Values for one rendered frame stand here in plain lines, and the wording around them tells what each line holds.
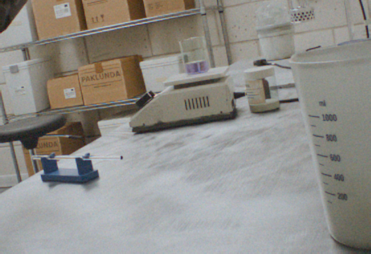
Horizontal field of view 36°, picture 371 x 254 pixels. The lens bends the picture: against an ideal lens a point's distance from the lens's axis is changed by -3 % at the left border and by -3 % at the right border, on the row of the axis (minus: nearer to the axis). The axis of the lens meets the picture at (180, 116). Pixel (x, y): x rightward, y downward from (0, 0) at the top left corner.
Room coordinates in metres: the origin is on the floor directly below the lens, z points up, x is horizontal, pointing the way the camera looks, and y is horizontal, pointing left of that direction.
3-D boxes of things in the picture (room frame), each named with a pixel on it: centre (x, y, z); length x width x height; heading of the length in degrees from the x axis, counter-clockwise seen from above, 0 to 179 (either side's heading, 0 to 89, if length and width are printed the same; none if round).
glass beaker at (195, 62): (1.14, -0.05, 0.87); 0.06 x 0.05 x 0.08; 179
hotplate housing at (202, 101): (1.17, -0.02, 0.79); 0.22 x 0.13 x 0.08; 79
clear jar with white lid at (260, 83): (1.12, -0.16, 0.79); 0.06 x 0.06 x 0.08
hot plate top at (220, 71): (1.16, -0.05, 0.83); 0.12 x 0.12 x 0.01; 79
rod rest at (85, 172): (0.85, 0.18, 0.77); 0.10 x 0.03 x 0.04; 51
